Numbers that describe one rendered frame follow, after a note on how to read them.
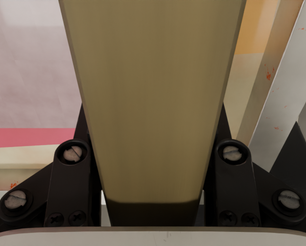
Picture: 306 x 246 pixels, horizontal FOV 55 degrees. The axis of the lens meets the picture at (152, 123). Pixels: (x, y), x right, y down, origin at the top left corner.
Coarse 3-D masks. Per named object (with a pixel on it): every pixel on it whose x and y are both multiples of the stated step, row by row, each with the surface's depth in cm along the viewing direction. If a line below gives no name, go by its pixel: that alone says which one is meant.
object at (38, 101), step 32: (0, 0) 23; (32, 0) 23; (0, 32) 25; (32, 32) 25; (64, 32) 25; (0, 64) 28; (32, 64) 28; (64, 64) 28; (0, 96) 31; (32, 96) 31; (64, 96) 31; (0, 128) 35; (32, 128) 35; (64, 128) 35
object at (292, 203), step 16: (224, 112) 12; (224, 128) 11; (208, 176) 10; (256, 176) 10; (272, 176) 10; (208, 192) 11; (272, 192) 9; (288, 192) 9; (272, 208) 9; (288, 208) 9; (304, 208) 9; (288, 224) 9
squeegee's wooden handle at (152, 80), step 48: (96, 0) 4; (144, 0) 4; (192, 0) 4; (240, 0) 4; (96, 48) 5; (144, 48) 5; (192, 48) 5; (96, 96) 5; (144, 96) 5; (192, 96) 5; (96, 144) 7; (144, 144) 6; (192, 144) 6; (144, 192) 8; (192, 192) 8
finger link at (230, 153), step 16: (224, 144) 10; (240, 144) 10; (224, 160) 10; (240, 160) 10; (224, 176) 9; (240, 176) 9; (224, 192) 9; (240, 192) 9; (256, 192) 9; (208, 208) 11; (224, 208) 8; (240, 208) 8; (256, 208) 8; (208, 224) 10; (224, 224) 8; (240, 224) 8; (256, 224) 8
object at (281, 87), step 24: (288, 0) 22; (288, 24) 22; (288, 48) 23; (264, 72) 27; (288, 72) 24; (264, 96) 27; (288, 96) 26; (264, 120) 29; (288, 120) 29; (264, 144) 31; (264, 168) 35; (0, 192) 39
